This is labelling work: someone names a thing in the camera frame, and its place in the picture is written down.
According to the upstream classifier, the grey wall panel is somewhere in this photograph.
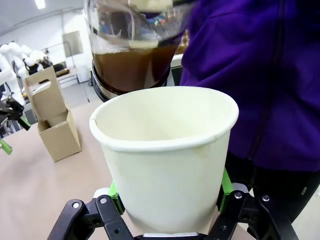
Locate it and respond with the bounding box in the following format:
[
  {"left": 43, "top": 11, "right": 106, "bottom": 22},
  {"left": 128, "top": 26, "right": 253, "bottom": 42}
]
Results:
[{"left": 62, "top": 30, "right": 84, "bottom": 59}]

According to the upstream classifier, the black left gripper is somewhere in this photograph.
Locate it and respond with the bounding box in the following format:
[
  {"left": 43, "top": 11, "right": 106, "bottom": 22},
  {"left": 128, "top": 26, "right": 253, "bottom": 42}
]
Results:
[{"left": 0, "top": 96, "right": 32, "bottom": 156}]

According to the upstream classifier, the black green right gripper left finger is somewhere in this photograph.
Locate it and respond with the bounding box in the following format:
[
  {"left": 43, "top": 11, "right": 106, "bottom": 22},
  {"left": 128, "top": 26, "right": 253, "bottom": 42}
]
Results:
[{"left": 47, "top": 181, "right": 134, "bottom": 240}]

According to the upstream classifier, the brown cardboard cup carrier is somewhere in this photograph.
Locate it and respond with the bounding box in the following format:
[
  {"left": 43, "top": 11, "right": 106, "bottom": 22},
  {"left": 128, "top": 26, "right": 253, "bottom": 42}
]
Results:
[{"left": 24, "top": 66, "right": 82, "bottom": 163}]

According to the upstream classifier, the glass coffee carafe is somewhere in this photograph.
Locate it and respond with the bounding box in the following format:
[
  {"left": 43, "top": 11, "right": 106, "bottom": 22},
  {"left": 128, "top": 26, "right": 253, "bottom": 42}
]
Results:
[{"left": 83, "top": 0, "right": 194, "bottom": 102}]

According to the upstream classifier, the white background table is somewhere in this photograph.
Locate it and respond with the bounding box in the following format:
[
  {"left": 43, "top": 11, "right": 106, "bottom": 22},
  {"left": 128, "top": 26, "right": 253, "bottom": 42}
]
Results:
[{"left": 52, "top": 63, "right": 94, "bottom": 88}]

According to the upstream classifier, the white paper cup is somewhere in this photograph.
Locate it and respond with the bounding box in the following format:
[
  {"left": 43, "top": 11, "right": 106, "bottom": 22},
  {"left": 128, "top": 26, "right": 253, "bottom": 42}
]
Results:
[{"left": 89, "top": 86, "right": 240, "bottom": 235}]

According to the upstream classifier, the person in purple jacket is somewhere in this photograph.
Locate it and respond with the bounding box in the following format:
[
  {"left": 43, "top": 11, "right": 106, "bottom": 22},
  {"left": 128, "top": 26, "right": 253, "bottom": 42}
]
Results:
[{"left": 172, "top": 0, "right": 320, "bottom": 235}]

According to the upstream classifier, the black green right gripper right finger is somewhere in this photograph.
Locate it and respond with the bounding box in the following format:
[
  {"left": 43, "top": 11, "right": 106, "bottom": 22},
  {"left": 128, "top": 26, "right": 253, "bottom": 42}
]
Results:
[{"left": 207, "top": 169, "right": 301, "bottom": 240}]

